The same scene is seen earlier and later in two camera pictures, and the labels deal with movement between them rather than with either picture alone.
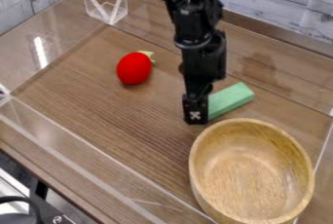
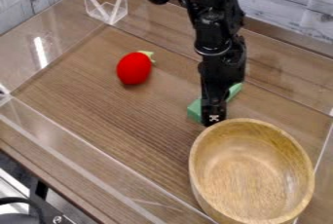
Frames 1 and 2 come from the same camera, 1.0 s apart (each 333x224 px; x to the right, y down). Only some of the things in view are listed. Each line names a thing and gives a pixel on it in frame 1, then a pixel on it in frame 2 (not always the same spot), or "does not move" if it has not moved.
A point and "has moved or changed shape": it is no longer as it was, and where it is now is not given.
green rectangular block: (227, 98) has moved or changed shape
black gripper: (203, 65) → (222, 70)
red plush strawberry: (134, 66) does not move
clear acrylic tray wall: (107, 189) does not move
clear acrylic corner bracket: (107, 12) does not move
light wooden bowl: (251, 173) does not move
